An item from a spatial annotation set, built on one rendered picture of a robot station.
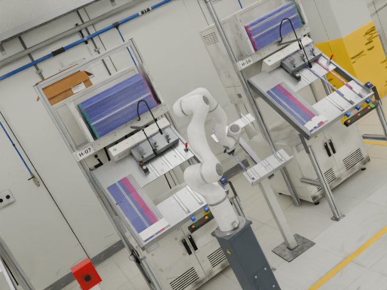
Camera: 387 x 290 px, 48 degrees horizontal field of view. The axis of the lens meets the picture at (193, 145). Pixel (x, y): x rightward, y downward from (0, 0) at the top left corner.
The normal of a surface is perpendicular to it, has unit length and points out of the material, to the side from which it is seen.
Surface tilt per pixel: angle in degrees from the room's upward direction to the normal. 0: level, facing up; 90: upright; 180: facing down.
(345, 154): 90
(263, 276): 90
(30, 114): 90
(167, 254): 90
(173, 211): 43
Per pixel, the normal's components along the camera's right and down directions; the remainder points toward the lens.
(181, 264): 0.40, 0.07
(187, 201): -0.04, -0.58
